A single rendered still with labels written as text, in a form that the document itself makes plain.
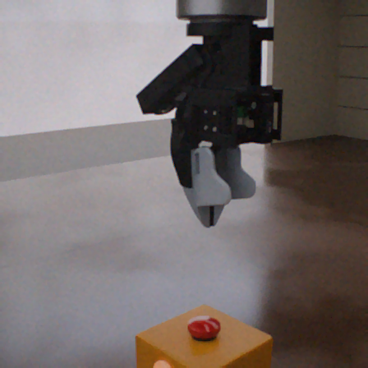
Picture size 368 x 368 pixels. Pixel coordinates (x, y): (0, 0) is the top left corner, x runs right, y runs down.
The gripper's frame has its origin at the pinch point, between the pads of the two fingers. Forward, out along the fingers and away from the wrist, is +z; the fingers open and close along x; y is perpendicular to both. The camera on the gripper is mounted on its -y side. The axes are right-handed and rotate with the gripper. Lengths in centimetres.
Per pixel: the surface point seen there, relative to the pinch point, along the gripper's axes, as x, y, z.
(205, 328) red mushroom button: -0.8, 1.2, 13.5
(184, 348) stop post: -3.6, 0.7, 15.2
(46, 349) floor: 57, -166, 123
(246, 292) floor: 177, -143, 123
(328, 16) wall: 705, -429, -74
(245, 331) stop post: 4.2, 2.9, 15.2
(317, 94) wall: 683, -431, 51
